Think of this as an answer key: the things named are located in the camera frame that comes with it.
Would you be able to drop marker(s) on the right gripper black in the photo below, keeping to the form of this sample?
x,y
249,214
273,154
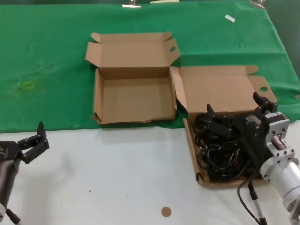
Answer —
x,y
252,131

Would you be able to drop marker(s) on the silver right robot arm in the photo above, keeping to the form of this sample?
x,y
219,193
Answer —
x,y
286,173

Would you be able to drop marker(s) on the green table cloth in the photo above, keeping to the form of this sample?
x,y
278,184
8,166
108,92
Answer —
x,y
47,47

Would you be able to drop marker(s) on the cardboard box with round-holed flap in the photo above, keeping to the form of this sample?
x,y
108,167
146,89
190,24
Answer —
x,y
218,93

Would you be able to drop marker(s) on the cardboard box with torn rim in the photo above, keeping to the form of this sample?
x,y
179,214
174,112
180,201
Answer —
x,y
136,100

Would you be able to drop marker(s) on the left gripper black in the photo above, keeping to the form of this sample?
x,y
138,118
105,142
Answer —
x,y
9,151

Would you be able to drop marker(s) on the yellow rubber band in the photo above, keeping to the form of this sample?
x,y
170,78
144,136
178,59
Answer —
x,y
24,85

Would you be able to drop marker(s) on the round cardboard disc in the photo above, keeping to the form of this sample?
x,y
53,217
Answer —
x,y
166,212

